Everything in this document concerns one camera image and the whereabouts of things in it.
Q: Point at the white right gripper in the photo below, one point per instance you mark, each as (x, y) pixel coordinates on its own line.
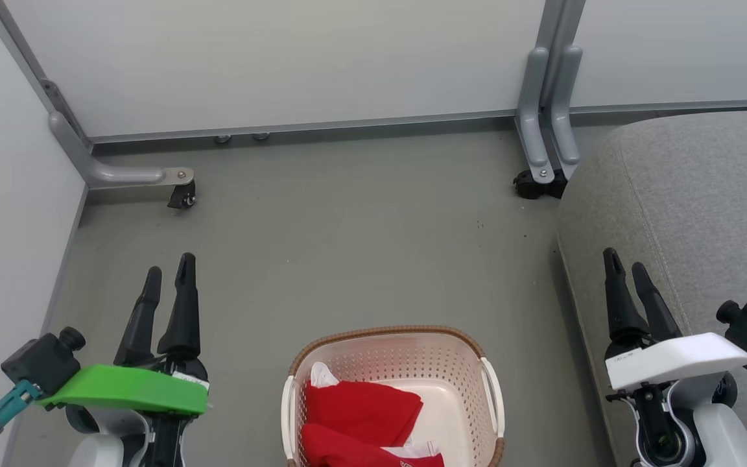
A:
(678, 357)

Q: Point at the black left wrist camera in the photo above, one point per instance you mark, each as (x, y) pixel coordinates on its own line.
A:
(43, 363)

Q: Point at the short grey partition foot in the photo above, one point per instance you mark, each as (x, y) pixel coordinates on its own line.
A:
(567, 104)
(532, 117)

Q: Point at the small round levelling foot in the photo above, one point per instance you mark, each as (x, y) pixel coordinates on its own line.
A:
(222, 138)
(260, 136)

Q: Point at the long grey partition foot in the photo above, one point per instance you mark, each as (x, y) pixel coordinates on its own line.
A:
(114, 174)

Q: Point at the grey fabric sofa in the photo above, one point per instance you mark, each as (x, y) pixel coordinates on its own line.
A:
(704, 207)

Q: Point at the single black caster wheel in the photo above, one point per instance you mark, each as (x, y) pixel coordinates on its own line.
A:
(183, 194)

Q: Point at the beige perforated laundry basket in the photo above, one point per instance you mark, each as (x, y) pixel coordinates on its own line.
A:
(406, 363)

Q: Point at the plain red white garment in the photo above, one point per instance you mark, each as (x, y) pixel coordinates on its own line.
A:
(360, 405)

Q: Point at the black double caster wheels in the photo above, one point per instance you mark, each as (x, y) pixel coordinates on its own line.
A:
(535, 185)

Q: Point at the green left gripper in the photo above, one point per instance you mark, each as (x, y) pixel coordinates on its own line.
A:
(127, 389)

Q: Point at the red shorts with print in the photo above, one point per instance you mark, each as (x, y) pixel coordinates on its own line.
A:
(347, 451)

